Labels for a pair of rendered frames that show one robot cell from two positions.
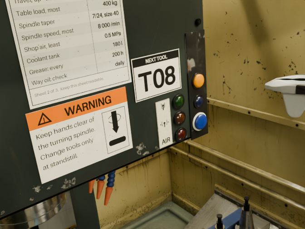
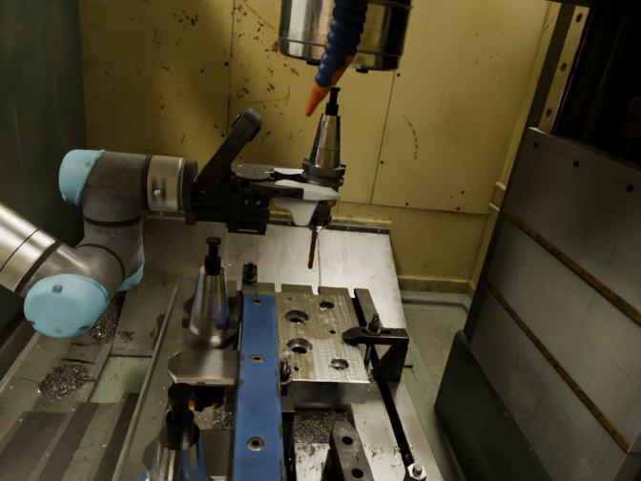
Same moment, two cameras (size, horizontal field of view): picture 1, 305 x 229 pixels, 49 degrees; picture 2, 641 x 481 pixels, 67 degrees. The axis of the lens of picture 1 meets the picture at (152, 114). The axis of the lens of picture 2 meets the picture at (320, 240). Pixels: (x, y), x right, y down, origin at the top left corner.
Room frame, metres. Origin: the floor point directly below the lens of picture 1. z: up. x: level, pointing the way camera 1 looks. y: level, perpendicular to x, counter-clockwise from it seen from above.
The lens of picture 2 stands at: (0.89, -0.32, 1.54)
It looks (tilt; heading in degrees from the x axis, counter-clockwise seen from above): 24 degrees down; 116
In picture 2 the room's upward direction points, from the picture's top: 8 degrees clockwise
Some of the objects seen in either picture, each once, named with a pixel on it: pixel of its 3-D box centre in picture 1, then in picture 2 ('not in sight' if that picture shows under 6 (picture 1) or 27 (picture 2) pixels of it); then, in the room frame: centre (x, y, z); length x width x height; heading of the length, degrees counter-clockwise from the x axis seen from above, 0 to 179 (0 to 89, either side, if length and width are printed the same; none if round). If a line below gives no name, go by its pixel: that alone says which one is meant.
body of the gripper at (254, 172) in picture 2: not in sight; (229, 195); (0.49, 0.20, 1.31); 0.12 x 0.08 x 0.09; 35
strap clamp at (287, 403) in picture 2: not in sight; (279, 399); (0.60, 0.23, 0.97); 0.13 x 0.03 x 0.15; 125
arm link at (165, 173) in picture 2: not in sight; (170, 185); (0.42, 0.15, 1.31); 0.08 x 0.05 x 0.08; 125
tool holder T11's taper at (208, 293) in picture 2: not in sight; (211, 298); (0.60, 0.03, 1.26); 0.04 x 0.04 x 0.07
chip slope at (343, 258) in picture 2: not in sight; (272, 295); (0.21, 0.81, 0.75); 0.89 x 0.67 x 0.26; 35
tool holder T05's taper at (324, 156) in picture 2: not in sight; (327, 138); (0.59, 0.27, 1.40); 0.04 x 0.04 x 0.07
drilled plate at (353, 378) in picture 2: not in sight; (297, 341); (0.53, 0.39, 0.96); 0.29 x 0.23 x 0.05; 125
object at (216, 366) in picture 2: not in sight; (203, 366); (0.63, -0.01, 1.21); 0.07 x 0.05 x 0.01; 35
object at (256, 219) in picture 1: (258, 223); not in sight; (0.82, -0.28, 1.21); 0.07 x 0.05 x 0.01; 35
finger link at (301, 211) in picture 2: not in sight; (304, 206); (0.59, 0.23, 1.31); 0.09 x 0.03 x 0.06; 22
